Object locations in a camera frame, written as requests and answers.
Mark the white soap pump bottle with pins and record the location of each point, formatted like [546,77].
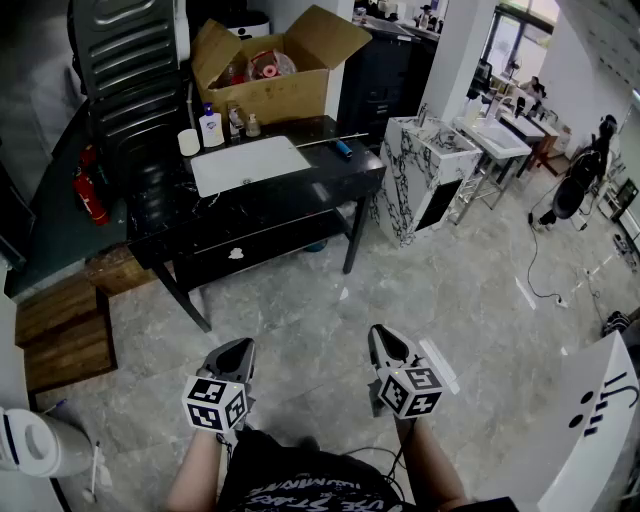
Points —
[212,127]

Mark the small clear glass bottle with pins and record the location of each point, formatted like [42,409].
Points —
[253,127]

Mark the person's right forearm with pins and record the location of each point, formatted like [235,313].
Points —
[430,465]

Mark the white cylindrical cup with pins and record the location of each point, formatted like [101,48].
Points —
[189,142]

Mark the white sink on metal stand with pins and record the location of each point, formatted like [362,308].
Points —
[495,140]

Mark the white sign board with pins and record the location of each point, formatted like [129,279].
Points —
[595,430]

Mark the person's black printed shirt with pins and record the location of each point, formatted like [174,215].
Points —
[305,480]

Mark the wooden step platform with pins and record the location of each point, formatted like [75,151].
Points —
[65,330]

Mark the chrome vanity faucet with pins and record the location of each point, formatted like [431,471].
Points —
[423,116]

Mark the black office chair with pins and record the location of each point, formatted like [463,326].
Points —
[575,190]

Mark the red lidded plastic container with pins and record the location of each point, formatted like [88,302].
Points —
[270,65]

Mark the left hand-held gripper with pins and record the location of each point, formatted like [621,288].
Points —
[215,402]

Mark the black drawer cabinet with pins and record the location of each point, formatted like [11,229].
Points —
[380,85]

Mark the person's left forearm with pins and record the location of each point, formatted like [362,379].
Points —
[195,475]

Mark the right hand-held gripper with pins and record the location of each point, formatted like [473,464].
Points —
[407,392]

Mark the white cylindrical appliance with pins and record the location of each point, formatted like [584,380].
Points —
[40,442]

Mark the white stick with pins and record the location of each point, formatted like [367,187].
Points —
[93,470]

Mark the open cardboard box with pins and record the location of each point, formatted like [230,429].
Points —
[280,95]

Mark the white marble vanity cabinet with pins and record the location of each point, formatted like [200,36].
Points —
[425,180]

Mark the white device with black dots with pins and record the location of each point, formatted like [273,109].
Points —
[249,25]

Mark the black marble vanity table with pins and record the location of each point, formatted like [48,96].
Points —
[270,210]

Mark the red fire extinguisher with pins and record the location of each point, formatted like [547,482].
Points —
[91,197]
[88,157]

